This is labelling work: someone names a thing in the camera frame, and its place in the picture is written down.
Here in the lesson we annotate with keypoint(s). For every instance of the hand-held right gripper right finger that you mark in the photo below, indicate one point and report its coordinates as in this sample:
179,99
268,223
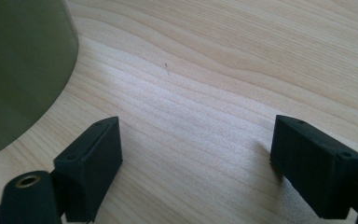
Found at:
317,161

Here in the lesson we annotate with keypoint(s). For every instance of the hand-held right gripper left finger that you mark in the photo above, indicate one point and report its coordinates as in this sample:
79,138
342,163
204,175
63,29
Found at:
90,165

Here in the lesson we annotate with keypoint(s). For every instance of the grey-green trash bin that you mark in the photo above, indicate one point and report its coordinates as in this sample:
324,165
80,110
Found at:
18,68

